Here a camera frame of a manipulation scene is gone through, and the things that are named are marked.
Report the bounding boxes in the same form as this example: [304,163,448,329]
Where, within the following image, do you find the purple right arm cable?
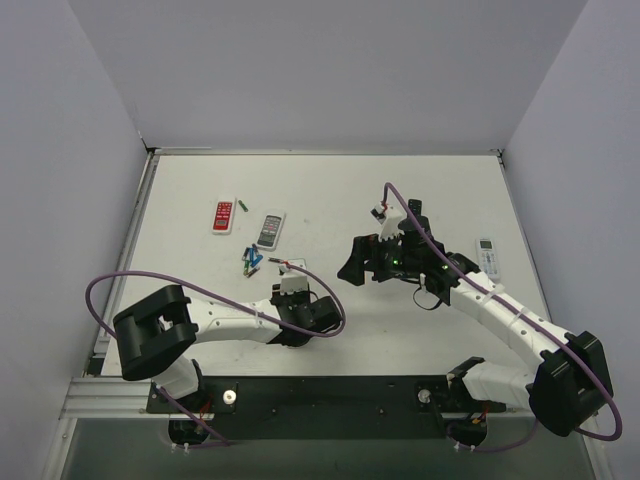
[382,182,624,451]

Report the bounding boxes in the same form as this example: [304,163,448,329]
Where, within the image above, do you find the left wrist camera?
[272,261,309,296]

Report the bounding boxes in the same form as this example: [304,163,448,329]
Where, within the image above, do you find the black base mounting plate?
[144,372,494,447]

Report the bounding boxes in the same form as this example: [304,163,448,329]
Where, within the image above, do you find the blue battery slanted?
[251,254,263,268]

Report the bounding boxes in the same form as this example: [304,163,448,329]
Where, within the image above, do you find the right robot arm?
[337,215,613,436]

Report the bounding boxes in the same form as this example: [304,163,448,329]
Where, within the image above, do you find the black slim remote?
[408,199,422,217]

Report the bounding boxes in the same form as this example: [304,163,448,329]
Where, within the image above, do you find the white air conditioner remote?
[476,238,501,282]

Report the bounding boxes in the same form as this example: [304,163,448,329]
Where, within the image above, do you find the grey and white remote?
[256,210,286,251]

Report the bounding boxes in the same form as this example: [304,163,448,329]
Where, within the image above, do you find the white battery cover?
[284,258,307,271]

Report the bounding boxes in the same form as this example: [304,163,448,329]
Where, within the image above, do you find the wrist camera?
[272,261,309,296]
[371,202,404,242]

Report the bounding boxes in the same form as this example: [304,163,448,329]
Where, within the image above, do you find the red and white remote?
[211,196,236,235]

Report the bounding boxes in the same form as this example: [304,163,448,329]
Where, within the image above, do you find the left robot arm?
[114,285,344,412]

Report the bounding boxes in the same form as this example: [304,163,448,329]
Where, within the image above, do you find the aluminium table edge rail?
[59,147,161,421]

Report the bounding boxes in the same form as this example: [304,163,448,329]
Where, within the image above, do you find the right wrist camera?
[371,202,404,242]

